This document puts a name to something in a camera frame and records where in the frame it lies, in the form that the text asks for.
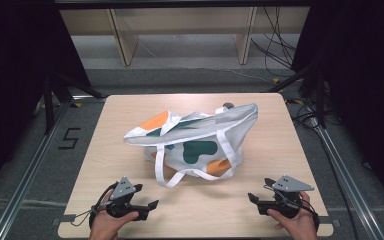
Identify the person's left hand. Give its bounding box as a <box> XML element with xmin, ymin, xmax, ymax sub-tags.
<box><xmin>89</xmin><ymin>199</ymin><xmax>141</xmax><ymax>240</ymax></box>

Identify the black curtain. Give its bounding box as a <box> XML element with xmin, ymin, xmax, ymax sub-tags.
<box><xmin>0</xmin><ymin>0</ymin><xmax>93</xmax><ymax>201</ymax></box>
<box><xmin>291</xmin><ymin>0</ymin><xmax>384</xmax><ymax>218</ymax></box>

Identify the bundle of black cables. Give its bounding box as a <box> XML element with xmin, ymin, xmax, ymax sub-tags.
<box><xmin>250</xmin><ymin>5</ymin><xmax>302</xmax><ymax>78</ymax></box>

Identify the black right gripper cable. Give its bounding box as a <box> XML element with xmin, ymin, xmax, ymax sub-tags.
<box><xmin>299</xmin><ymin>198</ymin><xmax>322</xmax><ymax>233</ymax></box>

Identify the aluminium floor rail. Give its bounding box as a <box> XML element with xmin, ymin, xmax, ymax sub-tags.
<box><xmin>308</xmin><ymin>116</ymin><xmax>384</xmax><ymax>240</ymax></box>
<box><xmin>0</xmin><ymin>95</ymin><xmax>105</xmax><ymax>240</ymax></box>

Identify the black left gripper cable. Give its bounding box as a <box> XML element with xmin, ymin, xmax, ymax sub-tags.
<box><xmin>70</xmin><ymin>181</ymin><xmax>119</xmax><ymax>231</ymax></box>

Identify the person's right hand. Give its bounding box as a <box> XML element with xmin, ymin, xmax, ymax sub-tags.
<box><xmin>266</xmin><ymin>191</ymin><xmax>320</xmax><ymax>240</ymax></box>

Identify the light wooden desk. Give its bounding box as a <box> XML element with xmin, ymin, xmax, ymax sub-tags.
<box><xmin>59</xmin><ymin>5</ymin><xmax>312</xmax><ymax>67</ymax></box>

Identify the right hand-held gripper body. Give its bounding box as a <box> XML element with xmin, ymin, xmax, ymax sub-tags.
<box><xmin>257</xmin><ymin>174</ymin><xmax>316</xmax><ymax>220</ymax></box>

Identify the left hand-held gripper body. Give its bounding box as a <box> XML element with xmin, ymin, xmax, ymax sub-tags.
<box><xmin>105</xmin><ymin>176</ymin><xmax>151</xmax><ymax>222</ymax></box>

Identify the white green orange tote bag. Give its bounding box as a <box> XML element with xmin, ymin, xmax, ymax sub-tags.
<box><xmin>123</xmin><ymin>102</ymin><xmax>259</xmax><ymax>189</ymax></box>

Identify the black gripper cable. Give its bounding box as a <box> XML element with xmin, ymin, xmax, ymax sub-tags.
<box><xmin>70</xmin><ymin>181</ymin><xmax>119</xmax><ymax>231</ymax></box>
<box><xmin>299</xmin><ymin>198</ymin><xmax>322</xmax><ymax>233</ymax></box>

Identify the black metal stand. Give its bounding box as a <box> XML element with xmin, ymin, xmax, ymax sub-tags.
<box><xmin>41</xmin><ymin>70</ymin><xmax>107</xmax><ymax>135</ymax></box>
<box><xmin>265</xmin><ymin>59</ymin><xmax>329</xmax><ymax>130</ymax></box>

